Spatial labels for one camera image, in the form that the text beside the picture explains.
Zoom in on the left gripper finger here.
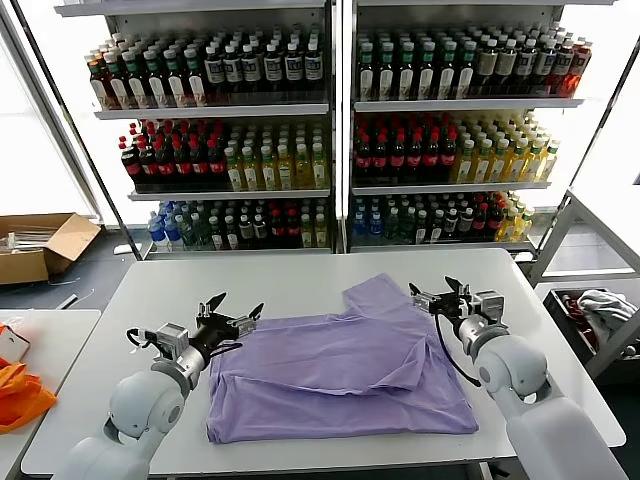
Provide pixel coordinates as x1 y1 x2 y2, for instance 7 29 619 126
232 301 266 339
196 292 228 318

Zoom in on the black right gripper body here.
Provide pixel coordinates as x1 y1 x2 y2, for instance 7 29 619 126
429 292 475 321

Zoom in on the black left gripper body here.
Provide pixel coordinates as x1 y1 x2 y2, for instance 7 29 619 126
192 312 251 354

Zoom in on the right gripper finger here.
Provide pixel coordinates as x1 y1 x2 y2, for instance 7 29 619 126
408 282 438 313
444 275 473 301

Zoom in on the purple t-shirt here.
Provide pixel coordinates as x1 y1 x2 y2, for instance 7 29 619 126
205 272 480 445

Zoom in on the cola bottle red cap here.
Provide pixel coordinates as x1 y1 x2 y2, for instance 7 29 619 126
354 134 373 180
372 133 390 180
487 201 504 242
406 132 424 179
118 138 145 188
473 202 490 243
137 140 159 187
172 139 193 187
269 209 286 249
189 139 210 186
440 130 458 179
155 140 176 187
206 138 226 186
423 131 441 179
389 132 407 180
284 208 300 249

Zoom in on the green tinted water bottle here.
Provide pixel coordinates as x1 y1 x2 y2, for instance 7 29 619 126
399 207 416 246
194 212 211 251
179 212 197 251
384 207 401 246

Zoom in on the blue water bottle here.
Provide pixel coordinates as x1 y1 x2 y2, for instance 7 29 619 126
352 209 369 247
368 208 384 247
164 209 182 251
147 212 166 252

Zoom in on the black plastic crate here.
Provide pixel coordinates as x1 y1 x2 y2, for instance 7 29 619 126
542 288 640 382

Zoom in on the red crumpled cloth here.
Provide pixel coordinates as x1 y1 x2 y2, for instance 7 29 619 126
562 294 602 352

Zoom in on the grey crumpled cloth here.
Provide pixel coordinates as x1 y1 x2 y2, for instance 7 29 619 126
576 289 639 327

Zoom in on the open brown cardboard box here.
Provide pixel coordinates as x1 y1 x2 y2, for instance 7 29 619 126
0 213 103 286

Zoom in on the grey metal shelf unit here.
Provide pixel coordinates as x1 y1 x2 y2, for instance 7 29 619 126
344 0 619 256
53 0 341 261

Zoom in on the white plastic strips bundle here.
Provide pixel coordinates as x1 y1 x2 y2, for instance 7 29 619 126
0 225 57 252

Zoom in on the white box orange flap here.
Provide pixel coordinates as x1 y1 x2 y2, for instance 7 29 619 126
0 323 33 364

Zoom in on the orange fabric bag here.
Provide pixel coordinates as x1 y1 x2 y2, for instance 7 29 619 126
0 357 59 434

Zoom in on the dark tea bottle green label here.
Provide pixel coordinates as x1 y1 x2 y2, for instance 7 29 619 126
418 42 437 101
397 42 417 102
163 48 189 109
123 50 151 110
377 43 397 102
357 43 377 102
143 49 170 110
103 51 132 111
457 41 477 100
183 47 208 108
438 42 457 101

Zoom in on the dark drink bottle beige label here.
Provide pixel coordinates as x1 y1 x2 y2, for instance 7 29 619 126
475 40 499 96
495 40 518 96

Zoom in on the dark drink bottle blue label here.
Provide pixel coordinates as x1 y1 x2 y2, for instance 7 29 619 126
204 45 228 96
552 40 575 96
242 44 265 95
514 40 537 96
533 40 556 96
283 42 305 94
223 44 246 95
303 41 324 93
263 43 285 94

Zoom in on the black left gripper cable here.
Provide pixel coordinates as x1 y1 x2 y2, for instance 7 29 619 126
209 339 245 359

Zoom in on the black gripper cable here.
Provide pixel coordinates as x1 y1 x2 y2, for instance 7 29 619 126
209 339 245 359
433 312 484 389

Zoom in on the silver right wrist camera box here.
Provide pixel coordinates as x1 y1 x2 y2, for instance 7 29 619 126
471 289 506 329

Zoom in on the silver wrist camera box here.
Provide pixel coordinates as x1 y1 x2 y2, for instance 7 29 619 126
155 322 192 360
471 289 506 329

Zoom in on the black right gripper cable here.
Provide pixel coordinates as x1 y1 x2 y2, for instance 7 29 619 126
433 312 484 389

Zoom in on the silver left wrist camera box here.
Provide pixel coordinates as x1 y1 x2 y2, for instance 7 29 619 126
155 322 192 360

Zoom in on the white connector black cable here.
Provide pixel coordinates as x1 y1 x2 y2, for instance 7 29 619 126
125 326 161 352

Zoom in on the grey metal frame table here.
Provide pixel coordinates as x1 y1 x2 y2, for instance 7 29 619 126
527 188 640 287

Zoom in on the dark slanted frame pole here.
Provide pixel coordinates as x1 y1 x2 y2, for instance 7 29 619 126
9 0 143 262

